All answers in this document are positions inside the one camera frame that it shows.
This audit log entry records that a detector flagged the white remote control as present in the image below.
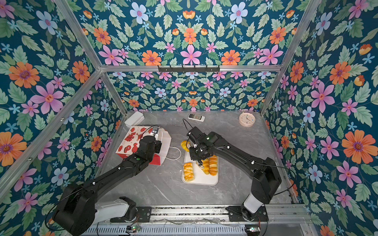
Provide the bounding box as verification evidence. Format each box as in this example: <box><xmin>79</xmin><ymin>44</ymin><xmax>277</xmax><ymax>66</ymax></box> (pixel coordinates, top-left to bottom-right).
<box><xmin>188</xmin><ymin>114</ymin><xmax>205</xmax><ymax>122</ymax></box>

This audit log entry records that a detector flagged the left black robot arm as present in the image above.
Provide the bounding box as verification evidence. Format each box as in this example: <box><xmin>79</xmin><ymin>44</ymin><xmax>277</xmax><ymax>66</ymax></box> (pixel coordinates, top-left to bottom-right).
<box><xmin>52</xmin><ymin>127</ymin><xmax>164</xmax><ymax>236</ymax></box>

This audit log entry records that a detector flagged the pale cream bread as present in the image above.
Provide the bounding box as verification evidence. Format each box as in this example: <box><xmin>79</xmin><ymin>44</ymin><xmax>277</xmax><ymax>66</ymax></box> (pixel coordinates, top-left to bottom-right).
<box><xmin>202</xmin><ymin>158</ymin><xmax>210</xmax><ymax>175</ymax></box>

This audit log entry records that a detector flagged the long twisted bread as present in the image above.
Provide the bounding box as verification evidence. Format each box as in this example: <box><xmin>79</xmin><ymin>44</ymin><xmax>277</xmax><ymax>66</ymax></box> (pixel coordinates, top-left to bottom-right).
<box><xmin>209</xmin><ymin>156</ymin><xmax>218</xmax><ymax>176</ymax></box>

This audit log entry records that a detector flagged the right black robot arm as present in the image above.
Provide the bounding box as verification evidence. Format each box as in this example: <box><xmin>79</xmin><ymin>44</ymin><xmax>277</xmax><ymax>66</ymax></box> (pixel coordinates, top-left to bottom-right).
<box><xmin>187</xmin><ymin>127</ymin><xmax>282</xmax><ymax>221</ymax></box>

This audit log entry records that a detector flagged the black hook rail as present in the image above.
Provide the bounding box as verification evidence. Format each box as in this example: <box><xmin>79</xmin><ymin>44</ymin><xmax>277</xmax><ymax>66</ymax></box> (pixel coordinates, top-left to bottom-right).
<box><xmin>158</xmin><ymin>65</ymin><xmax>221</xmax><ymax>73</ymax></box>

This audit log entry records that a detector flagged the white plastic box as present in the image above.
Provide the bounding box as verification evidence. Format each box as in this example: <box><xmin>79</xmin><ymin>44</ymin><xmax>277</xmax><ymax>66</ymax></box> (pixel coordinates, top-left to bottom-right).
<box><xmin>125</xmin><ymin>111</ymin><xmax>145</xmax><ymax>127</ymax></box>

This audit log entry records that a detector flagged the pink round clock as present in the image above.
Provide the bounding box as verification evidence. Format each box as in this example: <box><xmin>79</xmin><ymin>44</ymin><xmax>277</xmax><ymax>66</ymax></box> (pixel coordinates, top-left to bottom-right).
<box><xmin>239</xmin><ymin>113</ymin><xmax>256</xmax><ymax>127</ymax></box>

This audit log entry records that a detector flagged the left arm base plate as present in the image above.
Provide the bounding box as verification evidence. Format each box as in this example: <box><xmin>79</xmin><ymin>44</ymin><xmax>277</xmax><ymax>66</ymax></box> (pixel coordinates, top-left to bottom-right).
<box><xmin>110</xmin><ymin>206</ymin><xmax>152</xmax><ymax>223</ymax></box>

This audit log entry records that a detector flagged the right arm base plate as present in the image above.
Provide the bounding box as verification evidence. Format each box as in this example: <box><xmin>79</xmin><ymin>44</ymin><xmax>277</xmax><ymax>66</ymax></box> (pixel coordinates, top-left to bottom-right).
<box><xmin>225</xmin><ymin>205</ymin><xmax>269</xmax><ymax>222</ymax></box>

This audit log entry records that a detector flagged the red white paper bag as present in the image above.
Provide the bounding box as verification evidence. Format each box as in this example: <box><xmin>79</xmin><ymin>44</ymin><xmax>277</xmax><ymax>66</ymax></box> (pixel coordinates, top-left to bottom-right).
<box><xmin>116</xmin><ymin>125</ymin><xmax>182</xmax><ymax>166</ymax></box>

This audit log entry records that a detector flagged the small yellow bun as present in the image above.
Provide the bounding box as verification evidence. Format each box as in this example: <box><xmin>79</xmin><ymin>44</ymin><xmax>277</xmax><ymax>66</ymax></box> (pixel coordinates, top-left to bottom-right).
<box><xmin>181</xmin><ymin>141</ymin><xmax>191</xmax><ymax>152</ymax></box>

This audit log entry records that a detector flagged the yellow croissant bread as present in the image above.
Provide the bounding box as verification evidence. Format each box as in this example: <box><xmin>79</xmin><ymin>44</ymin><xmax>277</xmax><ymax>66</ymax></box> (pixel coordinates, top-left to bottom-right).
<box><xmin>183</xmin><ymin>162</ymin><xmax>195</xmax><ymax>182</ymax></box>

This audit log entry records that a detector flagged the white rectangular tray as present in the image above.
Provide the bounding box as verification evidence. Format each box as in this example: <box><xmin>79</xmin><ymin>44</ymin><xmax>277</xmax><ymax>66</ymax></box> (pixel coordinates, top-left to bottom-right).
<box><xmin>181</xmin><ymin>152</ymin><xmax>219</xmax><ymax>186</ymax></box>

